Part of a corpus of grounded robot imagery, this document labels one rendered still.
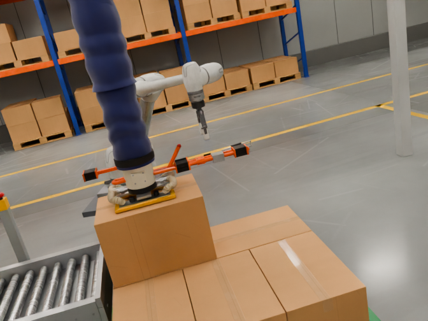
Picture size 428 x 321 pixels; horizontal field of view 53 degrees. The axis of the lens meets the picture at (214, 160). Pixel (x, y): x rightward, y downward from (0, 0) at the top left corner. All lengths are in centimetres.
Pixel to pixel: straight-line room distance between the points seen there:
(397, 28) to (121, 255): 347
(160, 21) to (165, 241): 753
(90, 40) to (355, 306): 180
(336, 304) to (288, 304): 22
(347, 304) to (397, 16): 321
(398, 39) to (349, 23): 794
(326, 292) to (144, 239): 98
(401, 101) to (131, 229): 335
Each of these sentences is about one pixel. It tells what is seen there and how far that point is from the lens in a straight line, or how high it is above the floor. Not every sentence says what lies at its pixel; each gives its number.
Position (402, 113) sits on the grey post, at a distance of 491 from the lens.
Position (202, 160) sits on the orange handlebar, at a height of 109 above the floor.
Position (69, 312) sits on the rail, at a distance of 245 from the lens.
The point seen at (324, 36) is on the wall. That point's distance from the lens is 1228.
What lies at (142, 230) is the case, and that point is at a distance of 238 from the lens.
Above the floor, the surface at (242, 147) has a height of 110.
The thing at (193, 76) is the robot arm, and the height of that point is 156.
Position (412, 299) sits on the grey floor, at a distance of 299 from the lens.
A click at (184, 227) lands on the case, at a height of 79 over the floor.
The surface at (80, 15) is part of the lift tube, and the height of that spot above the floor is 197.
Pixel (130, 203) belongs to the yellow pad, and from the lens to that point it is 241.
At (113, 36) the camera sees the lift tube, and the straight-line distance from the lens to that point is 226.
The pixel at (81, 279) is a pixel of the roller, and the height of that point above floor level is 55.
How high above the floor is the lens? 186
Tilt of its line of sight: 19 degrees down
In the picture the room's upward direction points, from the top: 12 degrees counter-clockwise
